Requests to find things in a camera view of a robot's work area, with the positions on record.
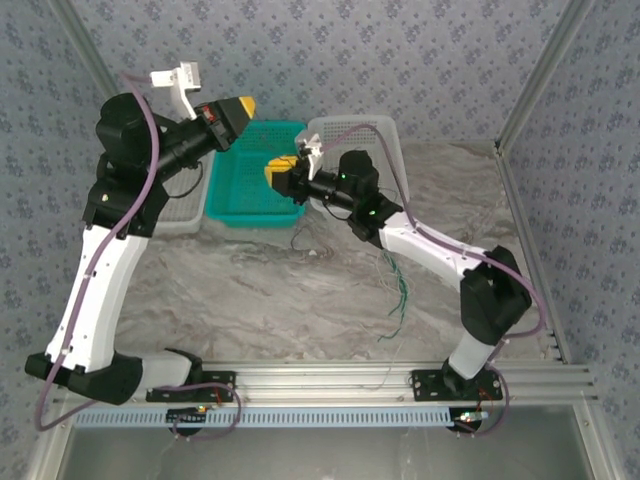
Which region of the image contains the white slotted cable duct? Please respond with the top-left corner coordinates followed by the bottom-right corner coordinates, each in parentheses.
top-left (73, 406), bottom-right (454, 430)

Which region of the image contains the left arm mauve cable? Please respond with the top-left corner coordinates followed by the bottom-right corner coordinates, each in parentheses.
top-left (33, 73), bottom-right (162, 433)

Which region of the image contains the arm mauve cable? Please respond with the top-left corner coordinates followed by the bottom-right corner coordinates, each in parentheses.
top-left (33, 73), bottom-right (162, 433)
top-left (319, 123), bottom-right (549, 370)

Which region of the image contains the aluminium frame side rail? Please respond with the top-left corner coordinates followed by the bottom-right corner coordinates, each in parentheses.
top-left (493, 140), bottom-right (619, 480)

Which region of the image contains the teal perforated plastic basket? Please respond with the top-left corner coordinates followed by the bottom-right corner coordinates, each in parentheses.
top-left (205, 119), bottom-right (308, 231)

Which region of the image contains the thin green cable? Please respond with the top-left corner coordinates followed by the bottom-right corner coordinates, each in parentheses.
top-left (377, 249), bottom-right (414, 343)

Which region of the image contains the aluminium frame corner post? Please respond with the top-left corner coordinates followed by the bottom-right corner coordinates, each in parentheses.
top-left (493, 0), bottom-right (597, 151)
top-left (49, 0), bottom-right (127, 102)

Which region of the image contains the white perforated plastic basket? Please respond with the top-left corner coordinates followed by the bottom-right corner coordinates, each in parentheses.
top-left (306, 114), bottom-right (412, 210)
top-left (157, 149), bottom-right (217, 234)

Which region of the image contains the right arm mauve cable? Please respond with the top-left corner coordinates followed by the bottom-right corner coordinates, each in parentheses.
top-left (319, 123), bottom-right (549, 370)

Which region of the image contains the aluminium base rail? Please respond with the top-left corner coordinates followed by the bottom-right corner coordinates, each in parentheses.
top-left (54, 363), bottom-right (600, 407)

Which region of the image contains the mauve base cable loop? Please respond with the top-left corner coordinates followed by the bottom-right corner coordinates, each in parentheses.
top-left (169, 382), bottom-right (246, 443)
top-left (454, 363), bottom-right (512, 439)

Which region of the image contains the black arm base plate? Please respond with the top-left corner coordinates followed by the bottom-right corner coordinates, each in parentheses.
top-left (410, 368), bottom-right (504, 404)
top-left (144, 368), bottom-right (239, 404)

